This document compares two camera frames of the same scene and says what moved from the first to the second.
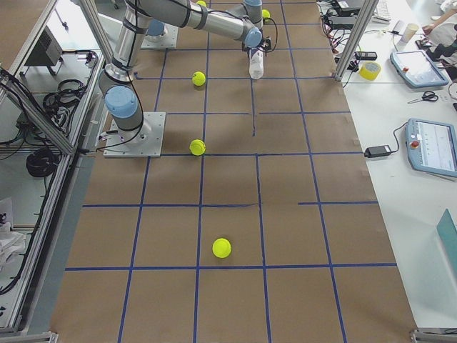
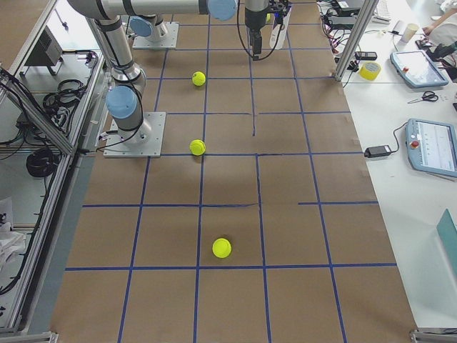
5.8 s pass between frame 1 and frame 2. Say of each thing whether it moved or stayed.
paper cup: stayed
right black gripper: moved
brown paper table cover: stayed
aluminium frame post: stayed
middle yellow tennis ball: stayed
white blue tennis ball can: moved
